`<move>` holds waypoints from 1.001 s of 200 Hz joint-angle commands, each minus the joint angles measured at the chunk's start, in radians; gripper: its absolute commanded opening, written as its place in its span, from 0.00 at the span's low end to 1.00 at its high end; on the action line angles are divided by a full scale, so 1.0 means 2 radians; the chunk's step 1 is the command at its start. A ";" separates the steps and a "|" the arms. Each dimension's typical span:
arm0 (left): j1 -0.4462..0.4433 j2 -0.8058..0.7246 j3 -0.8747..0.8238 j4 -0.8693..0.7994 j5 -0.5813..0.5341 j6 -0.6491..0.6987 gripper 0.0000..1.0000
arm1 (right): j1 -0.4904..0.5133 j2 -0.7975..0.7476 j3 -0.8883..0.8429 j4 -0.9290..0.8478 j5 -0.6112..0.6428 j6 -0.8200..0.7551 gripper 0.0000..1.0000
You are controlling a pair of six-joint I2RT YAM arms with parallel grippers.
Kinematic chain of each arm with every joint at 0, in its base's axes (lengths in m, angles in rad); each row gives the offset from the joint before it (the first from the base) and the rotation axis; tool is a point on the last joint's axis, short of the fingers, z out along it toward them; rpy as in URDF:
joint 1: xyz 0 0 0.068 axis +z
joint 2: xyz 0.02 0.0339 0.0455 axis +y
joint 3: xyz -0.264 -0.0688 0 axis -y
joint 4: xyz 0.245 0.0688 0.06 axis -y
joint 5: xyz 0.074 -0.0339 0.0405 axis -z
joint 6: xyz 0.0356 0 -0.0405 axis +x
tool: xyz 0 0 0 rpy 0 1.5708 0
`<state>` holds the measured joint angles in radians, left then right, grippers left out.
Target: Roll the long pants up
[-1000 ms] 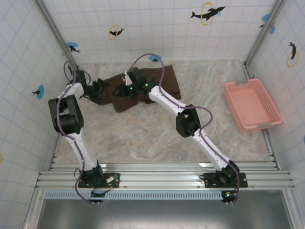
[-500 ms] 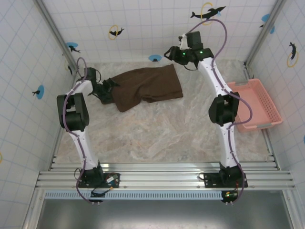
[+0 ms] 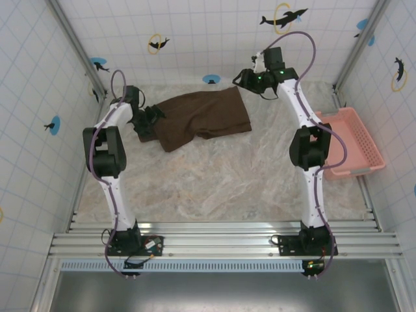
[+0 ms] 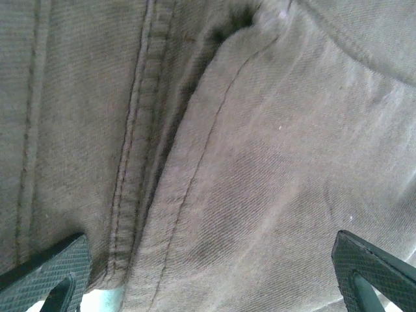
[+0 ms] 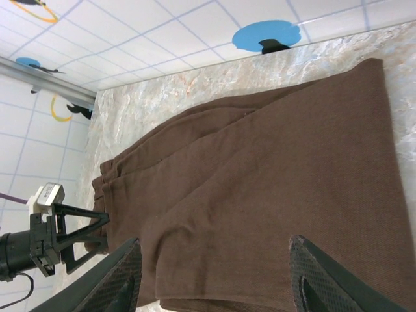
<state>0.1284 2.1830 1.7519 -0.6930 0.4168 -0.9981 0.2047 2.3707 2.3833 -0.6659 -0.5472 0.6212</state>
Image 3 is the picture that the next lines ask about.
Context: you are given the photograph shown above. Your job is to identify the brown long pants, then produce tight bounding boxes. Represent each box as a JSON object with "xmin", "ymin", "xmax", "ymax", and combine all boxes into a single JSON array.
[{"xmin": 138, "ymin": 86, "xmax": 253, "ymax": 153}]

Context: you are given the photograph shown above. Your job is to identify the black whale sticker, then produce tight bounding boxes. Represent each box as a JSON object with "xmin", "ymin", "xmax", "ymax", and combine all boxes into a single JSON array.
[{"xmin": 259, "ymin": 14, "xmax": 293, "ymax": 29}]

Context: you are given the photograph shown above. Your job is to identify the shark blue circle sticker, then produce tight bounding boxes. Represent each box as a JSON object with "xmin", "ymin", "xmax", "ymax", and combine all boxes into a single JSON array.
[{"xmin": 90, "ymin": 57, "xmax": 111, "ymax": 73}]

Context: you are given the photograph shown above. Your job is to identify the diver blue circle sticker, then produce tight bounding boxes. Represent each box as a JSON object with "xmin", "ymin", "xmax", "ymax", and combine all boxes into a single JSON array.
[{"xmin": 44, "ymin": 116, "xmax": 62, "ymax": 136}]

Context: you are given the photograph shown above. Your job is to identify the blue patch sticker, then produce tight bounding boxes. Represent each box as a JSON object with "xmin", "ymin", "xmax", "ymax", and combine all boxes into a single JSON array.
[{"xmin": 354, "ymin": 18, "xmax": 376, "ymax": 46}]

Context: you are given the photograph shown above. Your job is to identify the pink plastic basket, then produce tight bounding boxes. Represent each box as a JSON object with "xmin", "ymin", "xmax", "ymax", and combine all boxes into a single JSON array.
[{"xmin": 313, "ymin": 107, "xmax": 387, "ymax": 181}]

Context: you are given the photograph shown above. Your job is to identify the small green circuit board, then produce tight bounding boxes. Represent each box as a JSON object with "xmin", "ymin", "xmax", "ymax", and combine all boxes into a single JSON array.
[{"xmin": 144, "ymin": 237, "xmax": 163, "ymax": 251}]

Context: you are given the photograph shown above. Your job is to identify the grey metal panel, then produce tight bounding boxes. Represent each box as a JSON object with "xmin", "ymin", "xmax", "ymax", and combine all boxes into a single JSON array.
[{"xmin": 51, "ymin": 271, "xmax": 400, "ymax": 312}]

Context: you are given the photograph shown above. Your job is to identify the black connector board green light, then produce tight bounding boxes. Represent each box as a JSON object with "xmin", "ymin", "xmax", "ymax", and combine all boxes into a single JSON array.
[{"xmin": 302, "ymin": 259, "xmax": 326, "ymax": 279}]

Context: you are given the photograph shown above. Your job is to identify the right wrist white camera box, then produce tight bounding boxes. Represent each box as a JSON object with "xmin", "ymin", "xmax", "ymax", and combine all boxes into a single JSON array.
[{"xmin": 251, "ymin": 53, "xmax": 267, "ymax": 74}]

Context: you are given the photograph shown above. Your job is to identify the black fish yellow ring sticker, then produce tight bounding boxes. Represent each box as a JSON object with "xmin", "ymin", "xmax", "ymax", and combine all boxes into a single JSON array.
[{"xmin": 88, "ymin": 81, "xmax": 100, "ymax": 104}]

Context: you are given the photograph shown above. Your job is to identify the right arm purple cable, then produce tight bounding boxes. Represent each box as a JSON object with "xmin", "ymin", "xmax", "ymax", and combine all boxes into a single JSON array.
[{"xmin": 265, "ymin": 31, "xmax": 350, "ymax": 280}]

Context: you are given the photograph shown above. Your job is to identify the small dolphin yellow ring sticker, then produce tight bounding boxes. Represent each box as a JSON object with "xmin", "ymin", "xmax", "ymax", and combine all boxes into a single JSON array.
[{"xmin": 148, "ymin": 32, "xmax": 171, "ymax": 55}]

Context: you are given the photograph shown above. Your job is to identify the large dolphin yellow ring sticker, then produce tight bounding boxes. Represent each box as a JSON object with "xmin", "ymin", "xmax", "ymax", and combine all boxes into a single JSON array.
[{"xmin": 274, "ymin": 2, "xmax": 309, "ymax": 35}]

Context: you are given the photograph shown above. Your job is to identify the aluminium corner post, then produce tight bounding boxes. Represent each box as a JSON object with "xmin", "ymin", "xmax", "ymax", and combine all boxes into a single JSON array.
[
  {"xmin": 47, "ymin": 0, "xmax": 109, "ymax": 98},
  {"xmin": 334, "ymin": 0, "xmax": 393, "ymax": 94}
]

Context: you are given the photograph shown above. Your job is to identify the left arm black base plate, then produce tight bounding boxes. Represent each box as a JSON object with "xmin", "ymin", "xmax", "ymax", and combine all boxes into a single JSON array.
[{"xmin": 106, "ymin": 234, "xmax": 166, "ymax": 257}]

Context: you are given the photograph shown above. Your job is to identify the upright dolphin yellow ring sticker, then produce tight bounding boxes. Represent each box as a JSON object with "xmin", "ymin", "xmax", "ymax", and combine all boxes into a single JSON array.
[{"xmin": 391, "ymin": 57, "xmax": 409, "ymax": 93}]

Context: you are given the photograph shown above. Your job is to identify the aluminium mounting rail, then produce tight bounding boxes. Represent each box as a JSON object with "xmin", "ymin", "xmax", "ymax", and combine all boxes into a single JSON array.
[{"xmin": 48, "ymin": 222, "xmax": 404, "ymax": 260}]

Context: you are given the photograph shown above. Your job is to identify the white slotted cable duct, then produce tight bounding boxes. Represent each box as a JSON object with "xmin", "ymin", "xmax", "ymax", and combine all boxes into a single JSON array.
[{"xmin": 60, "ymin": 259, "xmax": 326, "ymax": 272}]

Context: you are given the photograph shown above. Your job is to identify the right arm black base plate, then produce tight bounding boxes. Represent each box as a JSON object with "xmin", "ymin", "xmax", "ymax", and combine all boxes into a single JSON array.
[{"xmin": 271, "ymin": 233, "xmax": 339, "ymax": 257}]

